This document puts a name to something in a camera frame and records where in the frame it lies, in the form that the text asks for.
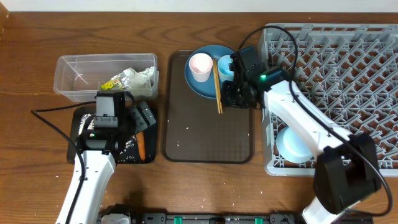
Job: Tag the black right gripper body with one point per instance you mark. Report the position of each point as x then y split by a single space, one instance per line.
234 95

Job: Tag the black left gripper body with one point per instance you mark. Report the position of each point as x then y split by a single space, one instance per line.
135 121

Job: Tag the light blue cup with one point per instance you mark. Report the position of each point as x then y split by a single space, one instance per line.
224 72

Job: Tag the yellow foil snack wrapper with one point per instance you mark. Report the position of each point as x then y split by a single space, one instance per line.
113 84

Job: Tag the white napkin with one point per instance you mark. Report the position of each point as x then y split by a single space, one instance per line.
140 79

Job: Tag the light blue bowl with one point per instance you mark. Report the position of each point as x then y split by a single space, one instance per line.
291 147

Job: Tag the white tissue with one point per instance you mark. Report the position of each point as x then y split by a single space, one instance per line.
126 77

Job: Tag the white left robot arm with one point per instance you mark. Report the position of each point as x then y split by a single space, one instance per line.
92 172

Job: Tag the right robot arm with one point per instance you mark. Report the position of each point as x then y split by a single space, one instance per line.
346 169

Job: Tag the grey dishwasher rack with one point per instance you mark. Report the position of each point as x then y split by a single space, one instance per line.
349 71

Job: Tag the orange carrot piece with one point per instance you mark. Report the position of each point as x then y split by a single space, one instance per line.
141 145

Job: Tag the black tray bin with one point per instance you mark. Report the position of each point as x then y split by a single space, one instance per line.
150 134

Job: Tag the spilled rice grains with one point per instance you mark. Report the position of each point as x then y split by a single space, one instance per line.
127 156

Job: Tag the dark blue plate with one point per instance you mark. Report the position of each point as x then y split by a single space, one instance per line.
206 89

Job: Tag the pink cup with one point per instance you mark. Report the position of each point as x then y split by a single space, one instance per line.
200 65

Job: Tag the clear plastic bin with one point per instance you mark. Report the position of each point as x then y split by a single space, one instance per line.
79 77

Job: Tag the brown serving tray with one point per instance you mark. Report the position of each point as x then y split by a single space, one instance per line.
195 131

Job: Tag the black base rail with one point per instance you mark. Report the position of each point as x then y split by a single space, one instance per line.
121 213

